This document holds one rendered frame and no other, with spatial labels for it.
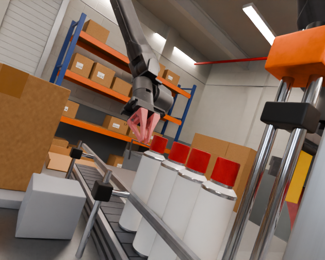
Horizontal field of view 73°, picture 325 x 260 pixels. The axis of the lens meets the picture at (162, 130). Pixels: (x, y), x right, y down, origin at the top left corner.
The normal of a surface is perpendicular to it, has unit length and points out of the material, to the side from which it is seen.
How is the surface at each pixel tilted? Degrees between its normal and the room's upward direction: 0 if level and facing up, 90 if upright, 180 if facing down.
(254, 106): 90
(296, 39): 90
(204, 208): 90
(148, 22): 90
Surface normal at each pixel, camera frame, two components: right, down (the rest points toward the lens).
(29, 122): 0.55, 0.16
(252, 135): -0.73, -0.28
